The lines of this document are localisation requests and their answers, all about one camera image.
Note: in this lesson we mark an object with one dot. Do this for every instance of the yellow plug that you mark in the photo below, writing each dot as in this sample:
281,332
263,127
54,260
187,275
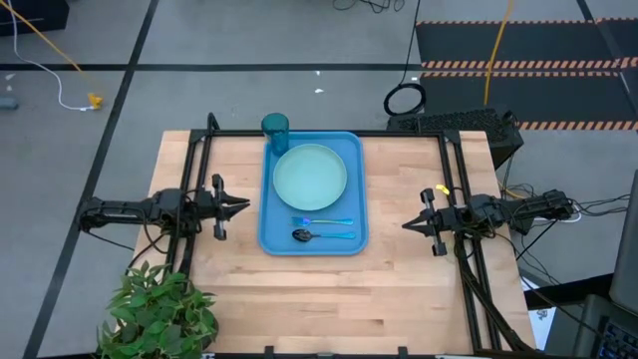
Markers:
95,101

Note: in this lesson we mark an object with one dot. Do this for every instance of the pale green plate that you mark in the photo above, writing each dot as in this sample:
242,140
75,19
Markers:
310,177

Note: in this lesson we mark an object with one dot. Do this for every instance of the green potted plant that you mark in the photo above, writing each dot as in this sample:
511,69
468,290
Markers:
154,319

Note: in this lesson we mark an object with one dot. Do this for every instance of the teal plastic cup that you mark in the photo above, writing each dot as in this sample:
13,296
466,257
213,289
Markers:
275,132

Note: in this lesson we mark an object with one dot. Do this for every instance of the small grey floor object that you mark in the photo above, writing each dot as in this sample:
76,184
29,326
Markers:
7,103

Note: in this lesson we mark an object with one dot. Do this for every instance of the white paper sheet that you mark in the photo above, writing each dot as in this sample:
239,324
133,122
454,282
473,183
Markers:
538,319

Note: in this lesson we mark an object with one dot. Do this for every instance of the black box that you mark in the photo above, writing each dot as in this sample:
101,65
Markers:
30,15

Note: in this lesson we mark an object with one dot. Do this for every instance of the black hazard-striped mat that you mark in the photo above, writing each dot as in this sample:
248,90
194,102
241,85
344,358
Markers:
548,95

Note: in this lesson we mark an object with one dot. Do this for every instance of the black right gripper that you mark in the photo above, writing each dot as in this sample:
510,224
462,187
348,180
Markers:
448,219

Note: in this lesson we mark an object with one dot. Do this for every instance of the white power strip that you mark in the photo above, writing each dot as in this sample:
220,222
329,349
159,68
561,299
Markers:
575,218

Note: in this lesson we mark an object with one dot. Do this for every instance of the black aluminium table frame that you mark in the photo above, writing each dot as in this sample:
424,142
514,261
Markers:
234,132

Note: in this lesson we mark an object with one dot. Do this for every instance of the grey monitor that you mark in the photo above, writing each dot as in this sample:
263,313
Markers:
628,249

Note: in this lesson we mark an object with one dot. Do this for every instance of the blue plastic tray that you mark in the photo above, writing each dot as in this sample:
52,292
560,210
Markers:
279,199

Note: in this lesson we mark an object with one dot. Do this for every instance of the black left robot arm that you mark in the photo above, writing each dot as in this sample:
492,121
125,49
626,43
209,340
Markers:
124,209

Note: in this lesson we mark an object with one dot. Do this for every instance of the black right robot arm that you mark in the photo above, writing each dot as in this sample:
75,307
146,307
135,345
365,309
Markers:
518,209

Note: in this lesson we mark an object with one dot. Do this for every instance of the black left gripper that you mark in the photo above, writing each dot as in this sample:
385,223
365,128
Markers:
218,209

